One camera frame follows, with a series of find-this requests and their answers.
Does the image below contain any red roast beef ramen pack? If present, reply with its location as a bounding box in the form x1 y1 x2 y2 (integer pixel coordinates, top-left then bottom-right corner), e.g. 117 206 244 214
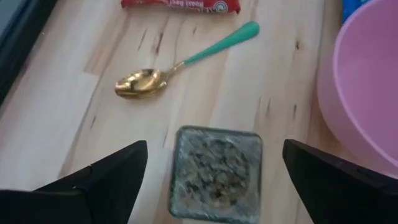
120 0 242 14

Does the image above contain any black metal table frame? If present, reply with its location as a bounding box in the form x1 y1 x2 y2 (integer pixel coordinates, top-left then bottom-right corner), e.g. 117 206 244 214
0 0 60 105

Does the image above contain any blue ramen noodle pack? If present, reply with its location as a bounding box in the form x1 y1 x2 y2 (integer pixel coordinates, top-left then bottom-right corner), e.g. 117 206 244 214
341 0 373 24

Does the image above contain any gold spoon green handle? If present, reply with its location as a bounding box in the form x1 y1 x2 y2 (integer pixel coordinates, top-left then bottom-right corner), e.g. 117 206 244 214
114 21 261 100

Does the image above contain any small square glass spice jar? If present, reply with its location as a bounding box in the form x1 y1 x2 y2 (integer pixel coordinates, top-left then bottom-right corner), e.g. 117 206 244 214
169 124 264 224

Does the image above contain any pink plastic bowl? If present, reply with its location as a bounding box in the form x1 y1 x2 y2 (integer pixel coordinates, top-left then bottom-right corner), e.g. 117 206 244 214
317 0 398 180

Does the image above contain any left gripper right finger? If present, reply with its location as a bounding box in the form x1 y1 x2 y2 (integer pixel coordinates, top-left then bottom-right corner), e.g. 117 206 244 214
282 139 398 224

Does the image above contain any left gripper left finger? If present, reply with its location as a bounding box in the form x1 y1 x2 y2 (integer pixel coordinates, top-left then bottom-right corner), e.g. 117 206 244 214
0 139 149 224

